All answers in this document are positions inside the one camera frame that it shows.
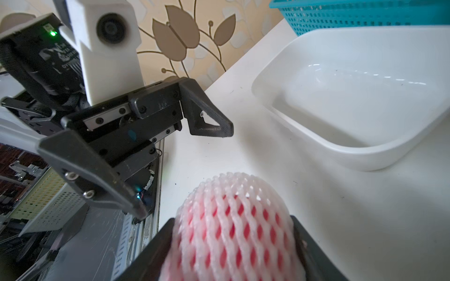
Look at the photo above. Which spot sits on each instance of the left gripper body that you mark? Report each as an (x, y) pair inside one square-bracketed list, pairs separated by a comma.
[(124, 131)]

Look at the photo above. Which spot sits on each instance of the left teal plastic basket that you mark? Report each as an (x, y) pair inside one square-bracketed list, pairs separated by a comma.
[(305, 16)]

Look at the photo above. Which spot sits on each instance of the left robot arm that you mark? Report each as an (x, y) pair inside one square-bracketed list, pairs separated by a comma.
[(47, 122)]

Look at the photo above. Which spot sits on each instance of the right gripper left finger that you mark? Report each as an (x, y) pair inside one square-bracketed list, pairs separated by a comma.
[(148, 265)]

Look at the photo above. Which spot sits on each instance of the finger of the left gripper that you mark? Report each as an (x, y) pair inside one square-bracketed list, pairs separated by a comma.
[(88, 174), (203, 117)]

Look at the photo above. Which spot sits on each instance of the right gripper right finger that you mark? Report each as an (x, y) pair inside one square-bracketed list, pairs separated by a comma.
[(317, 266)]

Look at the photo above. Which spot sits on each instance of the white plastic tray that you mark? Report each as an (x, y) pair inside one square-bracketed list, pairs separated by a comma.
[(363, 96)]

